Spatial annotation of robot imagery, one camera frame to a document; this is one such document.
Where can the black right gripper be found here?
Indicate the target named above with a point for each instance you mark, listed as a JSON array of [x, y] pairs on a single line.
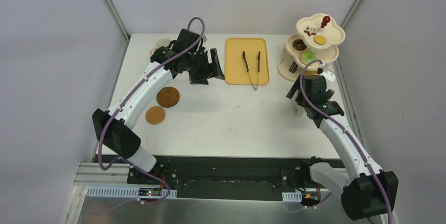
[[292, 91]]

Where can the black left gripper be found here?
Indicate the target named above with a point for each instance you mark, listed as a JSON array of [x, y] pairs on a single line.
[[205, 68]]

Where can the chocolate cake slice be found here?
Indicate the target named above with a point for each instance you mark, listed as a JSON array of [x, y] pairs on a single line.
[[293, 67]]

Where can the green frosted donut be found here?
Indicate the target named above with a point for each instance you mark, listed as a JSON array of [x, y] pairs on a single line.
[[307, 57]]

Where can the metal tongs with black tips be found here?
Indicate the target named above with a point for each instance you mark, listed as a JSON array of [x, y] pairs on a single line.
[[254, 86]]

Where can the chocolate sprinkled donut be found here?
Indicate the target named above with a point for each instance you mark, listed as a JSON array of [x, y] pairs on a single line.
[[299, 45]]

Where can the round yellow biscuit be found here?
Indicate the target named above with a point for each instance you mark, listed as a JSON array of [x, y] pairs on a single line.
[[320, 39]]

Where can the star-shaped chocolate cookie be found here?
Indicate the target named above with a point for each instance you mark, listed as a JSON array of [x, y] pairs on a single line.
[[310, 31]]

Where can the dark brown wooden coaster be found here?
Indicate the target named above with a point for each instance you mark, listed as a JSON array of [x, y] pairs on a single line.
[[168, 97]]

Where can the pink mug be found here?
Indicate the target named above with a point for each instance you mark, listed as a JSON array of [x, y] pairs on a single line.
[[163, 42]]

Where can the orange round coaster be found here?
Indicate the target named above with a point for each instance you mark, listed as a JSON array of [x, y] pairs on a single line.
[[155, 115]]

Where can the floral mug with green inside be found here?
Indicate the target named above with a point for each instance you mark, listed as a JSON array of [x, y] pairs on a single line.
[[299, 109]]

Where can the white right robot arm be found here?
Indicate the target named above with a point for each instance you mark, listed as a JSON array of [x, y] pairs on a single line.
[[365, 189]]

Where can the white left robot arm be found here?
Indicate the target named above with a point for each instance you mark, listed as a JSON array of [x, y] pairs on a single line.
[[114, 125]]

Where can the yellow plastic tray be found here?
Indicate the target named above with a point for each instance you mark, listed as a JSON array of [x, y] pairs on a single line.
[[235, 70]]

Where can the cream three-tier cake stand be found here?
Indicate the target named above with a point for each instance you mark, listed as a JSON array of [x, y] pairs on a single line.
[[328, 53]]

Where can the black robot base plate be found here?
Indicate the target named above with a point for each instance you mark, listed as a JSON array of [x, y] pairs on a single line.
[[262, 179]]

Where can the right white slotted cable duct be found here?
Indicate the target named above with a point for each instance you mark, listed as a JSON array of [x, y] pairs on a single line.
[[295, 196]]

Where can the left aluminium frame post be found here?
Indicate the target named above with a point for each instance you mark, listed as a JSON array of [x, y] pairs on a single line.
[[117, 19]]

